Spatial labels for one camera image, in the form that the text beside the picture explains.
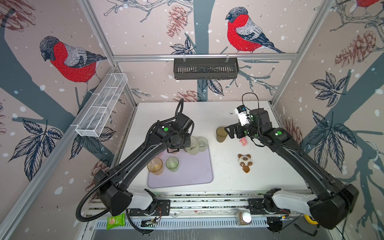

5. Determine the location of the brown white bear toy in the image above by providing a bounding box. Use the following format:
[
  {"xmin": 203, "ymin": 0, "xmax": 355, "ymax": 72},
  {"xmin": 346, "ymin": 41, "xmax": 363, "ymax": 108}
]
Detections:
[{"xmin": 238, "ymin": 154, "xmax": 253, "ymax": 173}]

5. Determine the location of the pale green short glass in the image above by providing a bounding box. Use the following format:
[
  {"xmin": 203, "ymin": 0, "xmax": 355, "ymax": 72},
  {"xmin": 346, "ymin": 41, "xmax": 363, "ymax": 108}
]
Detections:
[{"xmin": 198, "ymin": 137, "xmax": 209, "ymax": 152}]

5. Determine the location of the white wire mesh shelf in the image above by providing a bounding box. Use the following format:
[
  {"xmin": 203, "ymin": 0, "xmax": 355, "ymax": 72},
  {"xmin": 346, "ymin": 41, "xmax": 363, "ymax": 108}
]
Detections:
[{"xmin": 76, "ymin": 73, "xmax": 128, "ymax": 138}]

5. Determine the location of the black hanging wire basket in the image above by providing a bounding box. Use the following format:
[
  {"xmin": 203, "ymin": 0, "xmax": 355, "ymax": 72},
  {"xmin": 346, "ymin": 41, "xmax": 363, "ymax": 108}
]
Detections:
[{"xmin": 174, "ymin": 58, "xmax": 239, "ymax": 80}]

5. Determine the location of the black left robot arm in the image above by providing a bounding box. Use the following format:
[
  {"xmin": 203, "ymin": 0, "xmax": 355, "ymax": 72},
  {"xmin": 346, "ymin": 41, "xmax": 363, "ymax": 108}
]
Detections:
[{"xmin": 76, "ymin": 99, "xmax": 195, "ymax": 222}]

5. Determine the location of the yellow tape measure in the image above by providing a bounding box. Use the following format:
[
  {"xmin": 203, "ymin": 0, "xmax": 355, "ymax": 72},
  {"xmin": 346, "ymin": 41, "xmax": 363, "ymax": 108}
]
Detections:
[{"xmin": 305, "ymin": 215, "xmax": 318, "ymax": 225}]

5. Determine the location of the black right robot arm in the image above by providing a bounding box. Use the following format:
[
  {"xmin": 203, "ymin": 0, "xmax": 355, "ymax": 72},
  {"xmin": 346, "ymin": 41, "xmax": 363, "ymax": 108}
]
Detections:
[{"xmin": 225, "ymin": 105, "xmax": 359, "ymax": 230}]

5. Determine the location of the pale green frosted glass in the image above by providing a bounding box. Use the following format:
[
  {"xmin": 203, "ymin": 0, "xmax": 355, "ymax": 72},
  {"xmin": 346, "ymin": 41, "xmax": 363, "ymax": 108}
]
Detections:
[{"xmin": 184, "ymin": 136, "xmax": 200, "ymax": 156}]

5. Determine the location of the lilac plastic tray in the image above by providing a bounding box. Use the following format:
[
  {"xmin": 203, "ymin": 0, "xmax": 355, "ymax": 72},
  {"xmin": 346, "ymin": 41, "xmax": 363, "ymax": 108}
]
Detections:
[{"xmin": 148, "ymin": 149, "xmax": 214, "ymax": 189}]

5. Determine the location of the yellow glass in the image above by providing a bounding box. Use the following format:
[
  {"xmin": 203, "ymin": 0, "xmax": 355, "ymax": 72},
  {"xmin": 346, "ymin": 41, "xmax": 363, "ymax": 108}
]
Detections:
[{"xmin": 147, "ymin": 158, "xmax": 164, "ymax": 176}]

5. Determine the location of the small green glass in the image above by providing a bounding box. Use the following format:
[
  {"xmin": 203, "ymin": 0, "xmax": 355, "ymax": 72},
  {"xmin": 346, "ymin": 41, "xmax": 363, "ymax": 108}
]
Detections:
[{"xmin": 166, "ymin": 157, "xmax": 179, "ymax": 172}]

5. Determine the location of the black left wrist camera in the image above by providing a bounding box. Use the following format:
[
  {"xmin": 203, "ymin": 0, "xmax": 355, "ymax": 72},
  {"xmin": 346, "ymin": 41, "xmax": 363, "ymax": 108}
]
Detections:
[{"xmin": 175, "ymin": 113, "xmax": 195, "ymax": 134}]

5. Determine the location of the green snack packet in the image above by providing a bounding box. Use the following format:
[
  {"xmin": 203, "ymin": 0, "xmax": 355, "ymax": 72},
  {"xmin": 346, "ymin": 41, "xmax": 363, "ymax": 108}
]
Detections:
[{"xmin": 107, "ymin": 213, "xmax": 126, "ymax": 231}]

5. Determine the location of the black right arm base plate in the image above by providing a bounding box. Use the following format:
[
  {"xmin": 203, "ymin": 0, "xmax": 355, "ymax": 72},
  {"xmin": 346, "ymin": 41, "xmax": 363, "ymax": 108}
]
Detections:
[{"xmin": 247, "ymin": 198, "xmax": 291, "ymax": 215}]

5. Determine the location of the small pink toy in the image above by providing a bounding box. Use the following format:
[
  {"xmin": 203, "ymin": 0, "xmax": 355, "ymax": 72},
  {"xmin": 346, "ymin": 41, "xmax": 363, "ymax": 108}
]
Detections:
[{"xmin": 239, "ymin": 137, "xmax": 248, "ymax": 147}]

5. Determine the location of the white lidded jar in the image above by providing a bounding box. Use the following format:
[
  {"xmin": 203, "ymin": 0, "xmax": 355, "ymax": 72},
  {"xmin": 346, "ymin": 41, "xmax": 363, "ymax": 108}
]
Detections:
[{"xmin": 238, "ymin": 211, "xmax": 252, "ymax": 225}]

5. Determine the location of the brown tall glass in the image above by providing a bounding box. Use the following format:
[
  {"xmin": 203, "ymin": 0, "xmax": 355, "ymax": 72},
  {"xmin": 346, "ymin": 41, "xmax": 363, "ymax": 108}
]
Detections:
[{"xmin": 216, "ymin": 127, "xmax": 228, "ymax": 143}]

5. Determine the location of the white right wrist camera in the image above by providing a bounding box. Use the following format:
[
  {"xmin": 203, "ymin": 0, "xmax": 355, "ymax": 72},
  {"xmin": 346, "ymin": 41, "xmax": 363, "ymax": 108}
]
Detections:
[{"xmin": 235, "ymin": 105, "xmax": 250, "ymax": 126}]

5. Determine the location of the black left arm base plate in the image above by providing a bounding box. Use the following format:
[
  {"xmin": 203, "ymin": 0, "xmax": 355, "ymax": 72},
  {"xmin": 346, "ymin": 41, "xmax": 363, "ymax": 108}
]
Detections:
[{"xmin": 129, "ymin": 200, "xmax": 171, "ymax": 217}]

